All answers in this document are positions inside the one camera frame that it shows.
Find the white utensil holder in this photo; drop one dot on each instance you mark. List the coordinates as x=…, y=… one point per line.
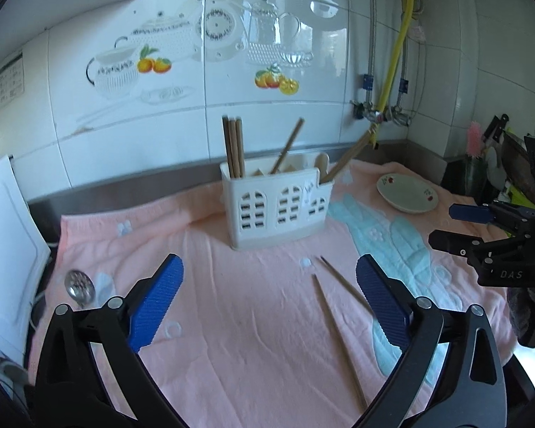
x=267, y=232

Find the wall chart sticker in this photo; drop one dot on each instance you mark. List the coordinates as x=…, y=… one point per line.
x=2, y=87

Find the pink brush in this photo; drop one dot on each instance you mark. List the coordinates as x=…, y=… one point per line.
x=474, y=140

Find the metal slotted spoon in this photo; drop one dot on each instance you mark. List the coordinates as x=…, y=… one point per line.
x=78, y=285

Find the blue pipe valve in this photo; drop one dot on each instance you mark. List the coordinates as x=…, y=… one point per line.
x=402, y=85
x=368, y=81

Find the metal wall faucet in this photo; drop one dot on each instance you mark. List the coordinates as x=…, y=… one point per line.
x=381, y=115

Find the white floral plate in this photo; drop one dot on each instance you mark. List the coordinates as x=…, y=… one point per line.
x=405, y=194

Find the light wooden spoon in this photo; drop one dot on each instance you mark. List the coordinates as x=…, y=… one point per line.
x=323, y=162

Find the white cutting board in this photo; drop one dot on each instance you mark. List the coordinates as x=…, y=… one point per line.
x=4, y=254

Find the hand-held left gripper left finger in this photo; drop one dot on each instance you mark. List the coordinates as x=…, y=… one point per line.
x=156, y=303

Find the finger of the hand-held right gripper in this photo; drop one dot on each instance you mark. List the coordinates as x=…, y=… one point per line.
x=454, y=243
x=470, y=212

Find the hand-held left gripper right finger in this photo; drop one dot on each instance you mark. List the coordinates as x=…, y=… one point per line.
x=381, y=298

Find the pink towel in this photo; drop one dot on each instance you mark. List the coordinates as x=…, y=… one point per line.
x=258, y=312

